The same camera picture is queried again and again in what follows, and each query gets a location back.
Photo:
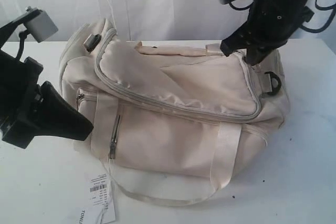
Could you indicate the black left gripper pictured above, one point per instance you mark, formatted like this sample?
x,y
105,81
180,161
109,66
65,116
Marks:
x,y
18,90

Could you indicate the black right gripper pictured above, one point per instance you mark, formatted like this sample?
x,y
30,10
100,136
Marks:
x,y
270,24

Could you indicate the cream duffel bag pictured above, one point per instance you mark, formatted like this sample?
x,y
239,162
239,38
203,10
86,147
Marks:
x,y
171,124

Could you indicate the white paper price tag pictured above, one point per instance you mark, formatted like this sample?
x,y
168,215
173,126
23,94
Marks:
x,y
96,202

